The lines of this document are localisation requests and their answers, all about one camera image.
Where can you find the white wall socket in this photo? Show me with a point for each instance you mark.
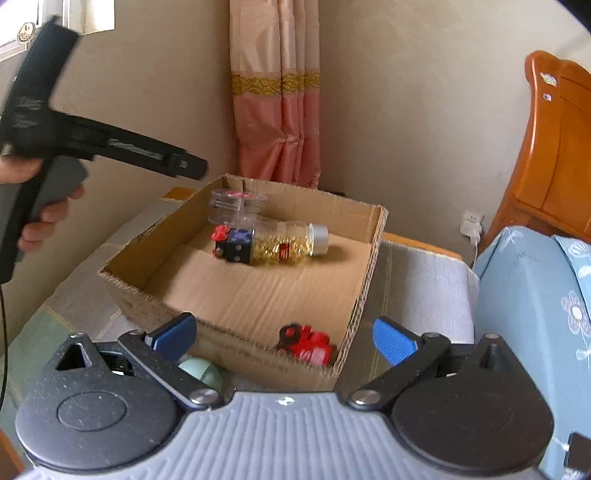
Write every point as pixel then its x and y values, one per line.
pixel 475 217

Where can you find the red toy train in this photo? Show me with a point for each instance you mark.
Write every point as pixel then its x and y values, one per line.
pixel 309 346

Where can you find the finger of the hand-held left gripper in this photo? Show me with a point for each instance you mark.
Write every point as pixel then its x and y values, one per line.
pixel 138 147

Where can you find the wooden bed headboard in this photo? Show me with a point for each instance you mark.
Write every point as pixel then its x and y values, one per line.
pixel 554 161

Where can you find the black toy cube red wheels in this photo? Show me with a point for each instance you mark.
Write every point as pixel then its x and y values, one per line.
pixel 235 247

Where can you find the capsule bottle with silver cap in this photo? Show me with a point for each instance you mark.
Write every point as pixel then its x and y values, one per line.
pixel 286 247

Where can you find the pink and cream curtain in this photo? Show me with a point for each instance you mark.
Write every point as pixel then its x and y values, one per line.
pixel 277 92

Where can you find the blue floral bedding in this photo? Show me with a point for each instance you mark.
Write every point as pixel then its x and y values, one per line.
pixel 521 323

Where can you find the white window frame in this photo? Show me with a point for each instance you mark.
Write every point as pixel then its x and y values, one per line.
pixel 92 14

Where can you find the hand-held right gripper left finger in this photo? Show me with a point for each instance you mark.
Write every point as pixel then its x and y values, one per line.
pixel 175 330

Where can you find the cardboard box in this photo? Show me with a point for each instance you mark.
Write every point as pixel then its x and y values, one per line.
pixel 258 295

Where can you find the clear plastic jar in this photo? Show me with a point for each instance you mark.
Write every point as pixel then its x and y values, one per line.
pixel 235 207

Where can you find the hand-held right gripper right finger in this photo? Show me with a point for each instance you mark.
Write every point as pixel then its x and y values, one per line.
pixel 392 341

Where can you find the person's left hand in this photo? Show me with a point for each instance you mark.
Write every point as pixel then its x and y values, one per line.
pixel 41 230

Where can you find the mint green earbuds case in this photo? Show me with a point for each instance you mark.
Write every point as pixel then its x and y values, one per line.
pixel 203 374

